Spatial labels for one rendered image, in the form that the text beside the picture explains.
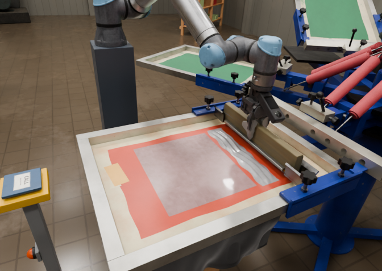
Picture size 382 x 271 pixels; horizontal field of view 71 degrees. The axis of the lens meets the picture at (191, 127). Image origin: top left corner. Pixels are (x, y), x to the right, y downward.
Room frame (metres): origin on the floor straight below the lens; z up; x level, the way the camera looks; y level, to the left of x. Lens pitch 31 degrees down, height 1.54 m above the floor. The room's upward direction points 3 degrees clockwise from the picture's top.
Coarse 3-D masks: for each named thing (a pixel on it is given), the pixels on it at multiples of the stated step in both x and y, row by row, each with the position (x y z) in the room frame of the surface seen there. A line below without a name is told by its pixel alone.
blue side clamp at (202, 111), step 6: (222, 102) 1.13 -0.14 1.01; (234, 102) 1.16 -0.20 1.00; (240, 102) 1.16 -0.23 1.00; (192, 108) 1.06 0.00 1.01; (198, 108) 1.07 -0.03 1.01; (204, 108) 1.08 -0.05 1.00; (210, 108) 1.08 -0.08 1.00; (222, 108) 1.09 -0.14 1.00; (198, 114) 1.02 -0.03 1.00; (204, 114) 1.04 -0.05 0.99
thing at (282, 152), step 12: (228, 108) 1.00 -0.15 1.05; (228, 120) 0.99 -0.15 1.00; (240, 120) 0.92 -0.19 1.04; (264, 132) 0.80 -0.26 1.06; (264, 144) 0.79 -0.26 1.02; (276, 144) 0.74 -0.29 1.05; (288, 144) 0.73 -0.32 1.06; (276, 156) 0.73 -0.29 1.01; (288, 156) 0.69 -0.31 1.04; (300, 156) 0.67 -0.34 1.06
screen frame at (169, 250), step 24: (168, 120) 0.97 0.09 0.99; (192, 120) 1.01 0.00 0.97; (312, 144) 0.85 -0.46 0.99; (96, 168) 0.64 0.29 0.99; (336, 168) 0.71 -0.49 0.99; (96, 192) 0.54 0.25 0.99; (96, 216) 0.46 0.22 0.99; (240, 216) 0.48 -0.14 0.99; (264, 216) 0.50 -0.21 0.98; (120, 240) 0.39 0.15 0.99; (168, 240) 0.40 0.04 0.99; (192, 240) 0.40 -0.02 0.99; (216, 240) 0.43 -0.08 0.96; (120, 264) 0.34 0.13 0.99; (144, 264) 0.34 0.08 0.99
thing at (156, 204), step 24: (192, 168) 0.71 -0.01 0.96; (216, 168) 0.72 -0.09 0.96; (240, 168) 0.72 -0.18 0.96; (144, 192) 0.59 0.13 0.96; (168, 192) 0.59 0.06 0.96; (192, 192) 0.60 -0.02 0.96; (216, 192) 0.60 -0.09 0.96; (240, 192) 0.61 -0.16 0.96; (144, 216) 0.50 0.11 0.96; (168, 216) 0.50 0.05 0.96; (192, 216) 0.50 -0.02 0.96
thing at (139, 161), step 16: (208, 128) 0.98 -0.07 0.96; (224, 128) 0.99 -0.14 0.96; (144, 144) 0.83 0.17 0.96; (160, 144) 0.84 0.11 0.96; (176, 144) 0.85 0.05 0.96; (192, 144) 0.85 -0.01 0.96; (208, 144) 0.86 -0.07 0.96; (240, 144) 0.87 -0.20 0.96; (112, 160) 0.73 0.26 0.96; (128, 160) 0.73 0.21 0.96; (144, 160) 0.74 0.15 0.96; (160, 160) 0.74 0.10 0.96; (176, 160) 0.75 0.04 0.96; (192, 160) 0.75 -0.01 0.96; (208, 160) 0.76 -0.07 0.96; (128, 176) 0.65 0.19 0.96; (144, 176) 0.66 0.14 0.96
